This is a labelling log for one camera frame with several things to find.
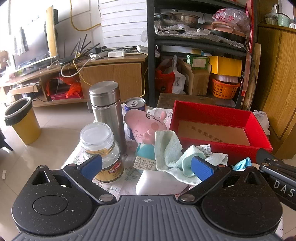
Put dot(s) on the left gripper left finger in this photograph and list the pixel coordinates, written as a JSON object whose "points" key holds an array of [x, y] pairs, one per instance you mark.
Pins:
{"points": [[81, 176]]}

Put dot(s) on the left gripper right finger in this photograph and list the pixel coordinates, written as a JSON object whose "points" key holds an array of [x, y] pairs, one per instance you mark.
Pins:
{"points": [[211, 176]]}

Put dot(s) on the light blue face mask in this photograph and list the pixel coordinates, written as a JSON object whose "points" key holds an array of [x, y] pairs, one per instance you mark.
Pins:
{"points": [[242, 165]]}

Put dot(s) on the mint green towel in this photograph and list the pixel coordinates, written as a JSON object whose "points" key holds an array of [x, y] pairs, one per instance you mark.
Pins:
{"points": [[171, 159]]}

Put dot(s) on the glass Moccona coffee jar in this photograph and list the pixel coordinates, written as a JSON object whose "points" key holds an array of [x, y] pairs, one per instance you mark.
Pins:
{"points": [[98, 138]]}

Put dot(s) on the floral white tablecloth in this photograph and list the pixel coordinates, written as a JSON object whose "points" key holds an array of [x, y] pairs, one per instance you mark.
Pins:
{"points": [[126, 184]]}

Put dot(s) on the red cardboard box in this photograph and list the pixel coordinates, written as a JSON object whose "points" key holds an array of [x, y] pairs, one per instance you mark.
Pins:
{"points": [[230, 131]]}

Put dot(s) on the white plastic bag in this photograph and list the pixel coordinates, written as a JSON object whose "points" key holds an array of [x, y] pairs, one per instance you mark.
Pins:
{"points": [[262, 118]]}

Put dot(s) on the wooden wardrobe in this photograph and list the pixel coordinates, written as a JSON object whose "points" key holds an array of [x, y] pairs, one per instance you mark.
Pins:
{"points": [[275, 89]]}

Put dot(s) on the pink pig plush toy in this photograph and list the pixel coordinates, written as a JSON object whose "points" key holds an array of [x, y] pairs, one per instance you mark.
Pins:
{"points": [[144, 126]]}

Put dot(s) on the stainless steel thermos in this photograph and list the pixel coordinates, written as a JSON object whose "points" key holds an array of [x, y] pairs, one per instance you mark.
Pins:
{"points": [[106, 105]]}

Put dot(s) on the orange plastic basket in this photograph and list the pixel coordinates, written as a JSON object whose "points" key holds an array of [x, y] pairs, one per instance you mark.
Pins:
{"points": [[223, 90]]}

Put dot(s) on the dark wooden stool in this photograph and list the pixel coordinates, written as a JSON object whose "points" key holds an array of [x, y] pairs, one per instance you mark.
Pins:
{"points": [[167, 100]]}

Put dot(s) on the blue drink can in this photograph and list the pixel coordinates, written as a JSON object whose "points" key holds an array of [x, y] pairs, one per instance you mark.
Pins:
{"points": [[134, 108]]}

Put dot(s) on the yellow trash bin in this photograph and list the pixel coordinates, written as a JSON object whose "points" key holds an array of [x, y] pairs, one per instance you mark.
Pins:
{"points": [[20, 115]]}

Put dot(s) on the red plastic bag in cabinet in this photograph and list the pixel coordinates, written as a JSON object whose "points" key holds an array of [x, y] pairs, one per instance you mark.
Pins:
{"points": [[63, 88]]}

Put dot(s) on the wooden TV cabinet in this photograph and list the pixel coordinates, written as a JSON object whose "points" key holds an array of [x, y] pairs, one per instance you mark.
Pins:
{"points": [[130, 72]]}

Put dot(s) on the brown cardboard carton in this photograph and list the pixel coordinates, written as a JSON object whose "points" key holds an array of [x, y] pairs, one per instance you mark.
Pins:
{"points": [[197, 80]]}

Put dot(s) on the red and white bag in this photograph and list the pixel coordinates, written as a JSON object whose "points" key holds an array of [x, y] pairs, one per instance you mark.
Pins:
{"points": [[167, 77]]}

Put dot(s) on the yellow cardboard box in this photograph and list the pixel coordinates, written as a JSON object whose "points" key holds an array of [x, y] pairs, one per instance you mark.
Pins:
{"points": [[225, 66]]}

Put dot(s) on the green small box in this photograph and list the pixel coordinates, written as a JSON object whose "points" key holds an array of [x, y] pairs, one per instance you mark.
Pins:
{"points": [[197, 61]]}

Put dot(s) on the black wifi router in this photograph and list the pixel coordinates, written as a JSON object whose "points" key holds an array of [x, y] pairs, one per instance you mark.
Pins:
{"points": [[81, 49]]}

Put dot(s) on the white power strip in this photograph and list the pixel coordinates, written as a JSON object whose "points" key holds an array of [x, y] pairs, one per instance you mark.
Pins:
{"points": [[116, 53]]}

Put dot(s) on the black metal shelf rack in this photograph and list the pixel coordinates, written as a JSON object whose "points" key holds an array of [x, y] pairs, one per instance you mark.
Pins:
{"points": [[208, 7]]}

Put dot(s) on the pink pan lid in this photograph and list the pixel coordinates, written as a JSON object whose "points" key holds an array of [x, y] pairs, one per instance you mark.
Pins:
{"points": [[220, 28]]}

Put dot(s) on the flat screen television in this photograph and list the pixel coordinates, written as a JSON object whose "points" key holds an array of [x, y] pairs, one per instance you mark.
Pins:
{"points": [[36, 41]]}

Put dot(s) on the steel pot with lid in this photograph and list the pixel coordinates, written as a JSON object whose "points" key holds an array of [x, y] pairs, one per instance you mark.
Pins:
{"points": [[174, 17]]}

